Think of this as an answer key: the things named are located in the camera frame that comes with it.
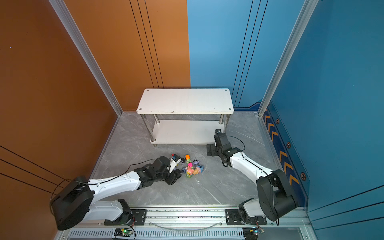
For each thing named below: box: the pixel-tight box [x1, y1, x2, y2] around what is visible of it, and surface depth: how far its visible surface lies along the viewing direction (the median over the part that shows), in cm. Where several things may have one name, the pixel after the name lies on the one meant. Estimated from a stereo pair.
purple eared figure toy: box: [193, 159, 200, 168], surface depth 91 cm
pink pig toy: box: [193, 167, 201, 176], surface depth 88 cm
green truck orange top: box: [185, 154, 191, 164], surface depth 93 cm
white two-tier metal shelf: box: [136, 88, 234, 147], surface depth 85 cm
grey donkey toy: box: [185, 166, 195, 179], surface depth 86 cm
